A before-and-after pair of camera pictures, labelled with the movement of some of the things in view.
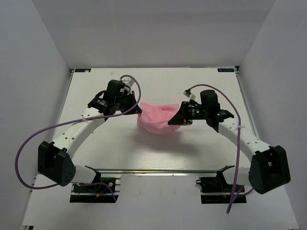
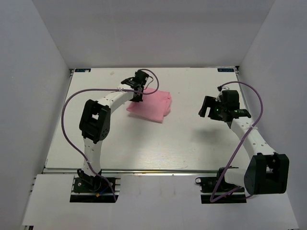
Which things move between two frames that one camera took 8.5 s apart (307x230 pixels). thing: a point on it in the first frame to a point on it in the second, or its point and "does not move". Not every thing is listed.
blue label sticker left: x=82 y=70 does not move
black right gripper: x=183 y=117 to x=210 y=102
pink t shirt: x=155 y=119 to x=154 y=107
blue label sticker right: x=226 y=70 does not move
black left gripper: x=135 y=110 to x=137 y=99
